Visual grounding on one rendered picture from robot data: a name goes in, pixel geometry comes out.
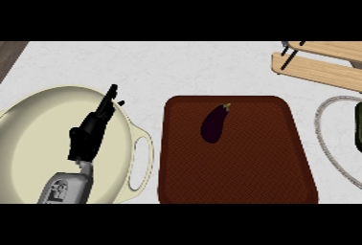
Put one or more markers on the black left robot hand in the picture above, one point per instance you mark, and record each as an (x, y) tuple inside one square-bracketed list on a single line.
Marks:
[(88, 134)]

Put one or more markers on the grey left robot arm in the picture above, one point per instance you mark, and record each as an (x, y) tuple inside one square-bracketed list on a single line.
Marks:
[(66, 186)]

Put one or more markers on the brown tray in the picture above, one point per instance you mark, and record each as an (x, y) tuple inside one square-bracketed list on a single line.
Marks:
[(236, 159)]

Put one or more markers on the wooden tiered shelf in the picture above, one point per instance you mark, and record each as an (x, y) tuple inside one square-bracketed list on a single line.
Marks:
[(321, 68)]

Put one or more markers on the purple eggplant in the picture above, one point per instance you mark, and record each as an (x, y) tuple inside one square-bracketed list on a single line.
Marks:
[(215, 124)]

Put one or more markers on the white round placemat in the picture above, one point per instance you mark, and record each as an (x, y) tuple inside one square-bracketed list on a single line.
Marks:
[(326, 134)]

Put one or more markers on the dark green vegetable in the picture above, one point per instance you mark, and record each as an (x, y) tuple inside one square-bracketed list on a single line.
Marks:
[(358, 127)]

